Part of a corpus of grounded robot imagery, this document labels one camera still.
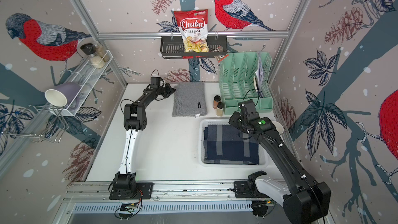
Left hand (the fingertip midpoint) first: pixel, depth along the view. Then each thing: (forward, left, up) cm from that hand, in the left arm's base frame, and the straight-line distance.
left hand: (178, 86), depth 115 cm
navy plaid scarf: (-47, -32, +4) cm, 57 cm away
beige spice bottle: (-25, -30, +4) cm, 39 cm away
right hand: (-37, -34, +15) cm, 53 cm away
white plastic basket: (-55, -50, +5) cm, 74 cm away
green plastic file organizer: (+9, -45, +7) cm, 46 cm away
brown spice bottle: (-17, -28, +5) cm, 33 cm away
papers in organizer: (-11, -53, +20) cm, 58 cm away
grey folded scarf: (-13, -9, -1) cm, 16 cm away
